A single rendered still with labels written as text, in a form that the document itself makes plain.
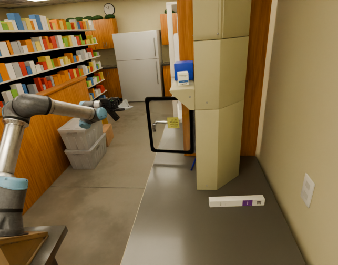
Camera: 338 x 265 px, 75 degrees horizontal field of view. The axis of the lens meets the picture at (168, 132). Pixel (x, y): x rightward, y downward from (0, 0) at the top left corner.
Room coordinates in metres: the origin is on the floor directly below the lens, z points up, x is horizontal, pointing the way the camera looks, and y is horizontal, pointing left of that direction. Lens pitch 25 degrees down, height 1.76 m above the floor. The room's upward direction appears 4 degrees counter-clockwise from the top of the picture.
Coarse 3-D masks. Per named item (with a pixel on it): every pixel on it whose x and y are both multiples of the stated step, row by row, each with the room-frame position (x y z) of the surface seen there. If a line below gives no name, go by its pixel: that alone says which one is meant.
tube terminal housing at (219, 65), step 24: (216, 48) 0.97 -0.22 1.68; (240, 48) 1.05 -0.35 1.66; (216, 72) 0.97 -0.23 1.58; (240, 72) 1.06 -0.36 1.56; (216, 96) 0.97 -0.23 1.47; (240, 96) 1.07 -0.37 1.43; (216, 120) 0.97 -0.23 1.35; (240, 120) 1.07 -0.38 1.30; (216, 144) 0.97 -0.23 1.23; (240, 144) 1.08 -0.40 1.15; (216, 168) 0.97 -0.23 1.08
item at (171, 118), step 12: (168, 96) 1.33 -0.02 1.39; (156, 108) 1.35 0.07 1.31; (168, 108) 1.33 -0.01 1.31; (180, 108) 1.31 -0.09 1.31; (156, 120) 1.35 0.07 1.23; (168, 120) 1.33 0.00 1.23; (180, 120) 1.31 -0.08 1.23; (156, 132) 1.35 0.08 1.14; (168, 132) 1.33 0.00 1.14; (180, 132) 1.31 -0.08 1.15; (156, 144) 1.35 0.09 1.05; (168, 144) 1.33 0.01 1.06; (180, 144) 1.31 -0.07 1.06
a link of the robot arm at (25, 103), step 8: (16, 96) 1.07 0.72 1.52; (24, 96) 1.06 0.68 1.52; (32, 96) 1.06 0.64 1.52; (40, 96) 1.09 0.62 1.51; (16, 104) 1.03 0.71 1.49; (24, 104) 1.03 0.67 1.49; (32, 104) 1.04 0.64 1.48; (40, 104) 1.05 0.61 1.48; (48, 104) 1.08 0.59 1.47; (56, 104) 1.12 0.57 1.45; (64, 104) 1.16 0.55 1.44; (72, 104) 1.20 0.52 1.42; (16, 112) 1.03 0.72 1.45; (24, 112) 1.03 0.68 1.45; (32, 112) 1.04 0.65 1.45; (40, 112) 1.05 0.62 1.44; (48, 112) 1.08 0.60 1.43; (56, 112) 1.11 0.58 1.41; (64, 112) 1.14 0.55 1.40; (72, 112) 1.17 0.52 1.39; (80, 112) 1.21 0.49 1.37; (88, 112) 1.25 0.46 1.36; (96, 112) 1.29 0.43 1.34; (104, 112) 1.31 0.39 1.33; (96, 120) 1.30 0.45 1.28
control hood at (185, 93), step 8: (176, 80) 1.20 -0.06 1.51; (192, 80) 1.17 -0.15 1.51; (176, 88) 1.02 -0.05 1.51; (184, 88) 1.01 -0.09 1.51; (192, 88) 1.00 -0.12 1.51; (176, 96) 1.00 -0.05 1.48; (184, 96) 0.99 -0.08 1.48; (192, 96) 0.99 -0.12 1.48; (184, 104) 0.99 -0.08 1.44; (192, 104) 0.99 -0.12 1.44
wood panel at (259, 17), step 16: (256, 0) 1.30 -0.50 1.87; (192, 16) 1.35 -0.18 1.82; (256, 16) 1.30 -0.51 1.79; (192, 32) 1.35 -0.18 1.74; (256, 32) 1.30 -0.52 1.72; (192, 48) 1.35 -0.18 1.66; (256, 48) 1.30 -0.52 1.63; (256, 64) 1.30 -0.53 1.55; (256, 80) 1.30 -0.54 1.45; (256, 96) 1.30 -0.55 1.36; (256, 112) 1.30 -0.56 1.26; (256, 128) 1.29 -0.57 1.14; (256, 144) 1.29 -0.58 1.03
